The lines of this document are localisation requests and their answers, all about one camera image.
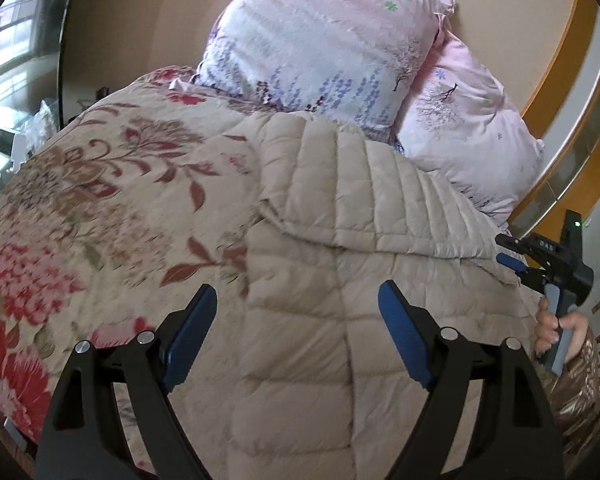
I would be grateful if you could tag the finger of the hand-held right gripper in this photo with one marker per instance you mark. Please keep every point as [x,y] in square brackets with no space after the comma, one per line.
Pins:
[510,261]
[509,242]

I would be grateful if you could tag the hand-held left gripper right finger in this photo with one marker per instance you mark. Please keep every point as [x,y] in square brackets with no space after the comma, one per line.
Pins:
[405,332]

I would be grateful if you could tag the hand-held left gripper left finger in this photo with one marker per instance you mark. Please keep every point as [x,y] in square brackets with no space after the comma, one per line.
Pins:
[192,332]

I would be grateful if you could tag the beige quilted down comforter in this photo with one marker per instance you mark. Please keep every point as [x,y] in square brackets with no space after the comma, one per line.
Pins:
[340,270]

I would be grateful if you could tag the person's right forearm patterned sleeve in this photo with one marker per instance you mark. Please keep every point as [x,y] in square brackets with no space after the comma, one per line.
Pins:
[577,400]

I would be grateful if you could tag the person's right hand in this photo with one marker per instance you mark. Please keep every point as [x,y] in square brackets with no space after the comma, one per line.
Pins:
[545,327]

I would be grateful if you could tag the pink pillow with tree print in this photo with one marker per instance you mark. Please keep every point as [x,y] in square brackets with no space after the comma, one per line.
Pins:
[470,130]

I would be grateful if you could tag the wooden headboard with glass panels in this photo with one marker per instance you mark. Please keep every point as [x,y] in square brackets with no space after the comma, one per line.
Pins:
[575,110]

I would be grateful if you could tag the floral printed blanket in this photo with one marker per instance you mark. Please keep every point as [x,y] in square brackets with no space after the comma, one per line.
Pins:
[105,200]

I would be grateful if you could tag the pink pillow with lavender print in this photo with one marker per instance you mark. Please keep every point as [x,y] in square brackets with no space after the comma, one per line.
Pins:
[325,40]

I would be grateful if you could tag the window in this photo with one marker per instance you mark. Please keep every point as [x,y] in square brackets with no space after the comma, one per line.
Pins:
[15,75]

